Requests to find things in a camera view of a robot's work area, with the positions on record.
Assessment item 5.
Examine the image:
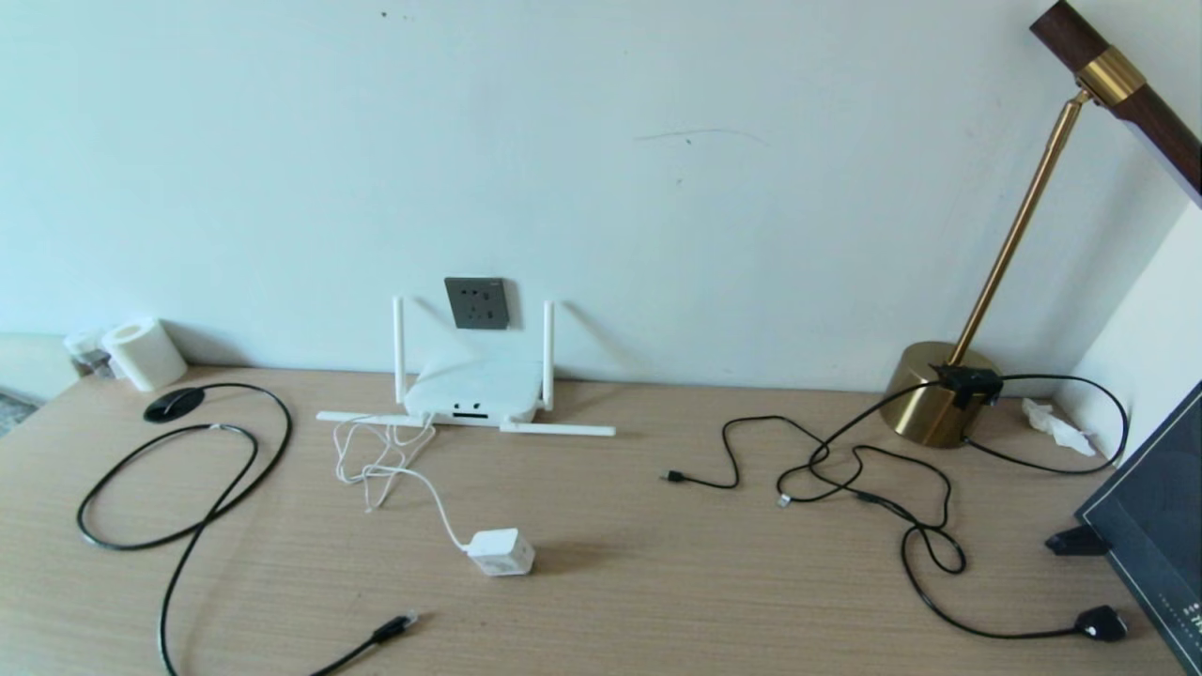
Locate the crumpled white tissue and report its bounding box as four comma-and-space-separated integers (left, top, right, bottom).
1022, 398, 1097, 458

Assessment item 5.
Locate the dark monitor screen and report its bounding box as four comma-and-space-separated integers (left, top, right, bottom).
1075, 380, 1202, 675

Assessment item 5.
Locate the grey wall power socket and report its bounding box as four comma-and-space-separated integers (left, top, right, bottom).
444, 277, 511, 330

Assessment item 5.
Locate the white wifi router with antennas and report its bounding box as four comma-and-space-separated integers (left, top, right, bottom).
316, 296, 617, 438

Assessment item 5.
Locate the black inline cord switch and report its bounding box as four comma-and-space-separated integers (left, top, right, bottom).
930, 364, 1004, 407

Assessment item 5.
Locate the white paper roll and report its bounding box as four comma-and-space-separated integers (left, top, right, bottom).
101, 317, 189, 392

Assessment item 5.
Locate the thin white adapter cable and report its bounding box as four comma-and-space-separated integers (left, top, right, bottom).
333, 413, 470, 553

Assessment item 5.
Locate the black usb cable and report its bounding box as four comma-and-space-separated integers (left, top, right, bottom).
660, 416, 954, 531

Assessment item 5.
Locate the black plastic clip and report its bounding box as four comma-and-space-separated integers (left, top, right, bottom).
1045, 525, 1109, 557

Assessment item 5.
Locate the black lamp power cable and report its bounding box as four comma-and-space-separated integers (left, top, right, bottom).
778, 366, 1131, 643

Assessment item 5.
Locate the brass desk lamp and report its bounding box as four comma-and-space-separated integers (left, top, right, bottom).
881, 0, 1202, 449

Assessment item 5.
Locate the black ethernet cable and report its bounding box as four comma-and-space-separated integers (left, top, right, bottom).
77, 382, 419, 676

